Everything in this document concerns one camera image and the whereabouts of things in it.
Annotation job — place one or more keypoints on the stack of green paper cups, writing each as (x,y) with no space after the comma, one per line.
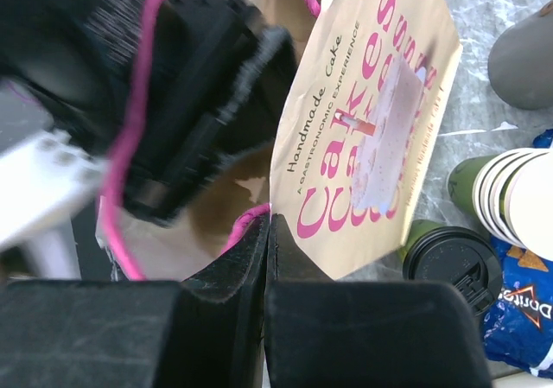
(510,194)

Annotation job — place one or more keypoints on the green paper cup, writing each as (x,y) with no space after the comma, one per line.
(419,227)

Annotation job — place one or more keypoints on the blue chips bag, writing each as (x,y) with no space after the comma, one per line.
(518,328)

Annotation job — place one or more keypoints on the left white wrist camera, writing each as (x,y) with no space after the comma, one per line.
(44,181)

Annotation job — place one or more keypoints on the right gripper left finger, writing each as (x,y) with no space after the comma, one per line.
(206,331)

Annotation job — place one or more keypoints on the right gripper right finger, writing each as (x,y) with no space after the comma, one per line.
(322,333)

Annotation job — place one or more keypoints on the grey straw holder cup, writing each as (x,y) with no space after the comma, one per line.
(520,62)

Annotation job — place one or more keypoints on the black plastic cup lid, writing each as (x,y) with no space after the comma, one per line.
(462,258)

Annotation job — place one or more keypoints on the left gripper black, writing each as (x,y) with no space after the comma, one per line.
(219,79)

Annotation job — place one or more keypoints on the pink paper gift bag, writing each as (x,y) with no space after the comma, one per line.
(352,148)

